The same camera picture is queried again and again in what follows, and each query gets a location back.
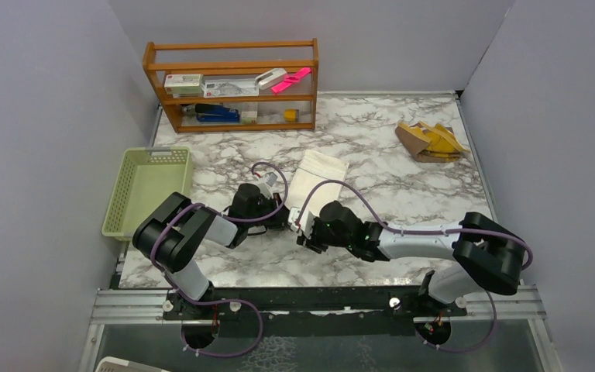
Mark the brown yellow folded towels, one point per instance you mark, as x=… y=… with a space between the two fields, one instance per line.
x=430 y=144

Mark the white towel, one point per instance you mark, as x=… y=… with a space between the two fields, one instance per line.
x=314 y=168

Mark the wooden shelf rack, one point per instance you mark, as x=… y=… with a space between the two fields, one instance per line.
x=236 y=60

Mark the pink plastic tool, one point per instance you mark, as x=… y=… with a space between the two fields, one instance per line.
x=290 y=80

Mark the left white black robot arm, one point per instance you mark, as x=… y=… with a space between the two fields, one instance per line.
x=172 y=234

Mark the white stapler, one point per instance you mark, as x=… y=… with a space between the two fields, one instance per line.
x=270 y=78

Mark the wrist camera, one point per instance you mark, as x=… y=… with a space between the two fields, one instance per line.
x=301 y=222
x=266 y=183

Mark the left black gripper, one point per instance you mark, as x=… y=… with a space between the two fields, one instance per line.
x=278 y=219

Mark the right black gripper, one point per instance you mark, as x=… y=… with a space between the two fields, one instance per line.
x=313 y=242

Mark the white small box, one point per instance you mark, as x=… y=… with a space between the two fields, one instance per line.
x=248 y=112

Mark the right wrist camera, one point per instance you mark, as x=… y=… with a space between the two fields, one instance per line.
x=301 y=222

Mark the green plastic basket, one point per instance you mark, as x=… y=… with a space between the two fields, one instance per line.
x=147 y=176

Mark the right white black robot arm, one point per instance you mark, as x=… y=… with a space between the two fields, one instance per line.
x=484 y=255

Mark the blue stapler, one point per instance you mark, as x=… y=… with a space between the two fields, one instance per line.
x=212 y=113

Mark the yellow small object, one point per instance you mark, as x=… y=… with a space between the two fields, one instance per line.
x=291 y=115

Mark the white flat package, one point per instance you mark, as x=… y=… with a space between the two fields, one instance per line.
x=229 y=87

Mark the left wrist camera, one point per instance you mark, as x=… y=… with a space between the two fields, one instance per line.
x=266 y=183

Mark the white green box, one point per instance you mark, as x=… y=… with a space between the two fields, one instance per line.
x=183 y=84

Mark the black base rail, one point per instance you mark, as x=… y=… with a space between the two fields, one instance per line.
x=302 y=312

